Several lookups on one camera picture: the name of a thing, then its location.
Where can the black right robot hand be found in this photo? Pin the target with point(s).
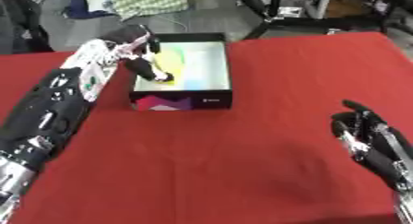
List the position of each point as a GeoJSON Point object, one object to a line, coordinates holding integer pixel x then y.
{"type": "Point", "coordinates": [376, 147]}

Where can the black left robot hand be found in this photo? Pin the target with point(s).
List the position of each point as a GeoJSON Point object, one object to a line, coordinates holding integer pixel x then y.
{"type": "Point", "coordinates": [141, 65]}

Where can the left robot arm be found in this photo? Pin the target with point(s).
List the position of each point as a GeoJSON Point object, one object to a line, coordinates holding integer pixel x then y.
{"type": "Point", "coordinates": [51, 114]}

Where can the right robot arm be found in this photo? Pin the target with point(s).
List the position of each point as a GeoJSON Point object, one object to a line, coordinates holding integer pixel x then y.
{"type": "Point", "coordinates": [403, 207]}

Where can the black box with white inside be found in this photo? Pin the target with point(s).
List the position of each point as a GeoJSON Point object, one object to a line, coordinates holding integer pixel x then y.
{"type": "Point", "coordinates": [183, 72]}

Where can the yellow-green object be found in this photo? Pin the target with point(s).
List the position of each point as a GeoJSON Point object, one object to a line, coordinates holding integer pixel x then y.
{"type": "Point", "coordinates": [168, 64]}

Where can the green white checked cloth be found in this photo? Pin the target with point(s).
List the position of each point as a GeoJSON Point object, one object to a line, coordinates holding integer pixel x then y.
{"type": "Point", "coordinates": [148, 0]}

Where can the blue cloth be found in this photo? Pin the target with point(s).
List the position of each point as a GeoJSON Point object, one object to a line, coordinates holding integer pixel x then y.
{"type": "Point", "coordinates": [80, 8]}

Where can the dark bag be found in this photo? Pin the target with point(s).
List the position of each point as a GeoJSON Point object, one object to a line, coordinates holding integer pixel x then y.
{"type": "Point", "coordinates": [21, 21]}

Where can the black metal frame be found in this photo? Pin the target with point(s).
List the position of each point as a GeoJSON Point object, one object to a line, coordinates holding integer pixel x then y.
{"type": "Point", "coordinates": [317, 9]}

